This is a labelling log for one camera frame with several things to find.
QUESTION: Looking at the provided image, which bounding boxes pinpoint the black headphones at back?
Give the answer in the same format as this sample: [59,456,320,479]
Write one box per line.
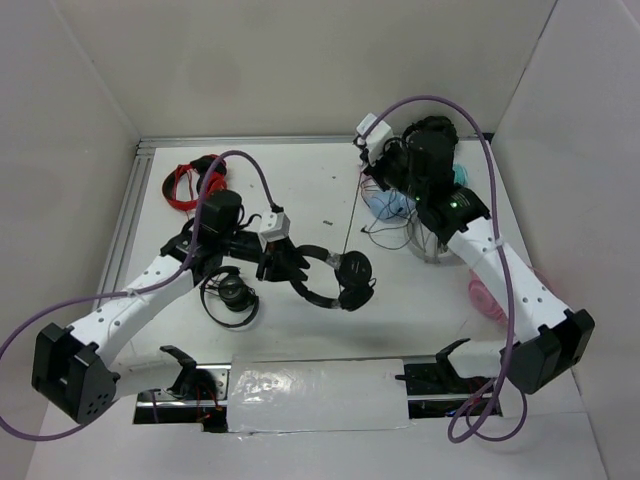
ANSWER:
[402,115,459,150]

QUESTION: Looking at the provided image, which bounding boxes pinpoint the purple cable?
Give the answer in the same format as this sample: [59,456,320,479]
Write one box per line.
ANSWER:
[362,94,529,444]
[0,149,286,442]

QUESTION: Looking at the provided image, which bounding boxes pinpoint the red black headphones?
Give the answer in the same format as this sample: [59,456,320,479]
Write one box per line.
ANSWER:
[161,154,227,213]

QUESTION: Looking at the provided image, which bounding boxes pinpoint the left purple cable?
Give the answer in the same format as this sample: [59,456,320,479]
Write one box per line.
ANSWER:
[0,149,286,442]

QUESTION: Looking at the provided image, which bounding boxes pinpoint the small black folded headphones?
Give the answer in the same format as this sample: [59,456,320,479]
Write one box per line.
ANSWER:
[199,266,260,330]

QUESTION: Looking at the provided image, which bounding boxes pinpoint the black wired headphones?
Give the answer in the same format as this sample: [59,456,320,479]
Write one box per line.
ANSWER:
[288,174,426,313]

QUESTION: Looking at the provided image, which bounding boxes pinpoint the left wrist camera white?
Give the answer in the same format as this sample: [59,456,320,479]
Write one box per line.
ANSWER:
[257,210,290,251]

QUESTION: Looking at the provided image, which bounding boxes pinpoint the glossy white tape sheet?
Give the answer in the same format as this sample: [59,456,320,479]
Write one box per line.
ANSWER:
[227,359,410,434]

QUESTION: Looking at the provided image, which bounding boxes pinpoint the pink blue cat-ear headphones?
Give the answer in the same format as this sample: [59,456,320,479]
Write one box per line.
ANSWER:
[359,163,414,221]

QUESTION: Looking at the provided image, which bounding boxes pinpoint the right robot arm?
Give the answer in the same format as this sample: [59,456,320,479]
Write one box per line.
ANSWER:
[354,131,595,395]

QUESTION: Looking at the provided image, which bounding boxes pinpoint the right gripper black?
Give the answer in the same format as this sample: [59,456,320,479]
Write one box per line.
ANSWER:
[360,139,427,201]

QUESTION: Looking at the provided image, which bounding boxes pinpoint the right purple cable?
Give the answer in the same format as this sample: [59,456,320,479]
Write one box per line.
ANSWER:
[362,94,529,444]

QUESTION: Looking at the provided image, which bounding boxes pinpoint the teal white headphones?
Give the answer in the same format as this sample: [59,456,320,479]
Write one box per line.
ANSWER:
[452,163,469,187]

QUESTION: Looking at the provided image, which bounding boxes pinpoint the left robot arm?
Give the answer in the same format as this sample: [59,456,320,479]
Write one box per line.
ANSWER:
[32,190,309,425]

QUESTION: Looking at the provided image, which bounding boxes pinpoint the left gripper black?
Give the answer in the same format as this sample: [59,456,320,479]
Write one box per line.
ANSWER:
[219,229,309,283]

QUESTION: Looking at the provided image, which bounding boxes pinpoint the grey white headphones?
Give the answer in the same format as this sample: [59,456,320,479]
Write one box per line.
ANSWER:
[405,219,462,266]

